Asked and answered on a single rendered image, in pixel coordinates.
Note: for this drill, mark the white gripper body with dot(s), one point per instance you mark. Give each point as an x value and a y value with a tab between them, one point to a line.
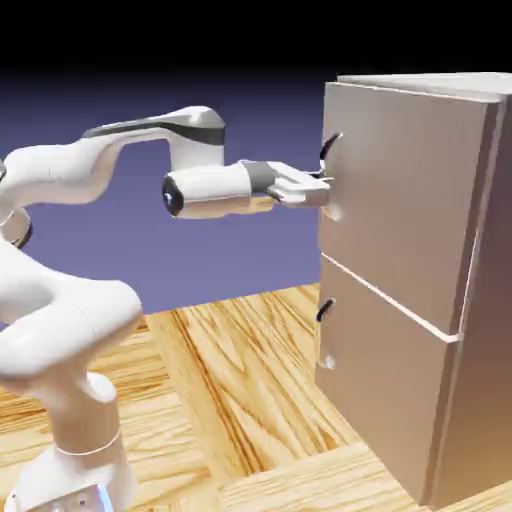
300	188

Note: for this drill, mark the large tan cabinet door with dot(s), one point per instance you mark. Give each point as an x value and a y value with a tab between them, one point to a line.
400	200

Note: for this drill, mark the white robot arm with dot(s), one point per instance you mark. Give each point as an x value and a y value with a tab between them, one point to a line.
72	320

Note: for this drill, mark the tan wooden cabinet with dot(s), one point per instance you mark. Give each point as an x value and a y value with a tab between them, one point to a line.
480	280

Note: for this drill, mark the small tan cabinet door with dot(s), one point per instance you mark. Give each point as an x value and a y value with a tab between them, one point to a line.
380	380

